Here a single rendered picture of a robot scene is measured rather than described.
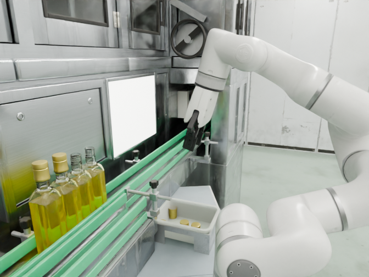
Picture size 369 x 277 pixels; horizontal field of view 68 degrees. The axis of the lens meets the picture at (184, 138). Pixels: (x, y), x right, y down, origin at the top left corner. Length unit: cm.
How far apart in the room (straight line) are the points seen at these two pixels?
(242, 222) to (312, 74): 33
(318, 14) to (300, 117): 141
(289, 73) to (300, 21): 366
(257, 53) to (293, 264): 40
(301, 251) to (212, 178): 131
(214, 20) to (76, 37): 84
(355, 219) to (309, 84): 27
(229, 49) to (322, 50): 374
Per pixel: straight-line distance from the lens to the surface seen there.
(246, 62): 62
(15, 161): 86
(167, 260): 100
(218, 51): 66
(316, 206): 59
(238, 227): 56
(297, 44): 433
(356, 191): 60
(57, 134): 94
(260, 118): 444
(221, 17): 165
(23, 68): 86
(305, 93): 61
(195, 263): 99
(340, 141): 72
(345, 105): 61
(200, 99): 67
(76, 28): 108
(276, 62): 72
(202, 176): 180
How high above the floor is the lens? 140
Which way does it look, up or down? 17 degrees down
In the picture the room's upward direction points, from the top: straight up
